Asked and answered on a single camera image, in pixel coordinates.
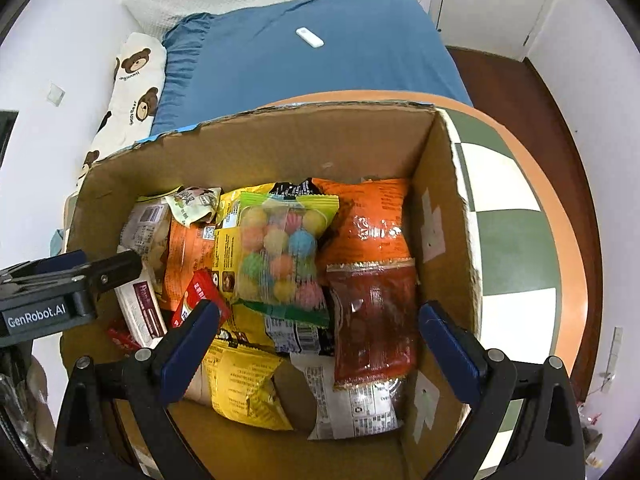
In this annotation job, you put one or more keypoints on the white biscuit packet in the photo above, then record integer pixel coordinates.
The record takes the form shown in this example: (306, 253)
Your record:
(147, 235)

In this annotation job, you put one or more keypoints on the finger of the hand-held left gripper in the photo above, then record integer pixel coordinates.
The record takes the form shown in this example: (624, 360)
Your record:
(60, 262)
(120, 267)

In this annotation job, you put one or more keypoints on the small red snack packet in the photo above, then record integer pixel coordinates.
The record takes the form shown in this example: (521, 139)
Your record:
(202, 295)

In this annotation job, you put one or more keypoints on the small orange snack packet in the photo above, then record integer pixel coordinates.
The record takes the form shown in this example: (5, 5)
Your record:
(190, 260)

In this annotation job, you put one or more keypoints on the blue bed sheet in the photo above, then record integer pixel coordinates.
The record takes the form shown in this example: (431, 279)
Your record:
(310, 70)

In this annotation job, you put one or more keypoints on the brown cardboard box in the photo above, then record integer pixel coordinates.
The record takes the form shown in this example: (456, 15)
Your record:
(325, 150)

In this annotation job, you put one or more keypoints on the white packet with barcode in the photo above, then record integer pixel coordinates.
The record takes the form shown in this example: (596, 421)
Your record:
(350, 400)

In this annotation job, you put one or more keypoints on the thin red wrapper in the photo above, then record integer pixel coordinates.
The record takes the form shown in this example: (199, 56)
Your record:
(122, 339)

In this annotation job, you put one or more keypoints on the bear print pillow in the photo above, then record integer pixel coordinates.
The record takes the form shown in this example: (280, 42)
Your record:
(132, 95)

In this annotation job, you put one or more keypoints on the grey plastic bag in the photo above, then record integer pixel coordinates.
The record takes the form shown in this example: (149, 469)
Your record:
(22, 405)

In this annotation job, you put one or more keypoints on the large orange snack packet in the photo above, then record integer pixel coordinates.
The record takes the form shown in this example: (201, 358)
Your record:
(370, 220)

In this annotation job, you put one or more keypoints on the plain yellow snack packet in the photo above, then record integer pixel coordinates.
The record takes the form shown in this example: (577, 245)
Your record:
(245, 385)

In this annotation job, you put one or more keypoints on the black packet white label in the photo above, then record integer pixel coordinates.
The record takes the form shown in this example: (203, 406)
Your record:
(297, 332)

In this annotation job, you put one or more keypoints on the white and maroon box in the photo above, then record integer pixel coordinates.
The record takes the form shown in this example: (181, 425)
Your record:
(140, 305)

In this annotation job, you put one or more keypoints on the white wall socket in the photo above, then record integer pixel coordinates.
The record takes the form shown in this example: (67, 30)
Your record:
(613, 355)

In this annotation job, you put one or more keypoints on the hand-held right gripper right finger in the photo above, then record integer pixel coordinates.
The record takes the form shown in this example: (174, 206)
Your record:
(450, 355)

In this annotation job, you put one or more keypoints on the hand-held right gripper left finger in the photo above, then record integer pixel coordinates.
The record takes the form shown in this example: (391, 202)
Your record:
(190, 345)

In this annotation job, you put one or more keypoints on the dark red snack packet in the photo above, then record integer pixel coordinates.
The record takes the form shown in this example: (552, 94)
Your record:
(372, 325)

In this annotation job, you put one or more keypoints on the white remote control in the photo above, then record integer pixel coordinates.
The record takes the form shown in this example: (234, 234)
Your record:
(309, 38)

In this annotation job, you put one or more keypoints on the colourful candy balls bag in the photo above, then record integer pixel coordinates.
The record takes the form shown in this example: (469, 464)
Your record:
(285, 255)

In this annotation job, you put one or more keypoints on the light blue cloth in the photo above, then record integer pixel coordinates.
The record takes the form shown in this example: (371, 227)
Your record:
(58, 242)

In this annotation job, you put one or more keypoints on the green white cartoon packet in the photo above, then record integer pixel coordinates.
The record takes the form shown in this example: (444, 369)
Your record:
(195, 205)

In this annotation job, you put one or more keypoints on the white door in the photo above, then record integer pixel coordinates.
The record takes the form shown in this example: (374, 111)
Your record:
(500, 5)

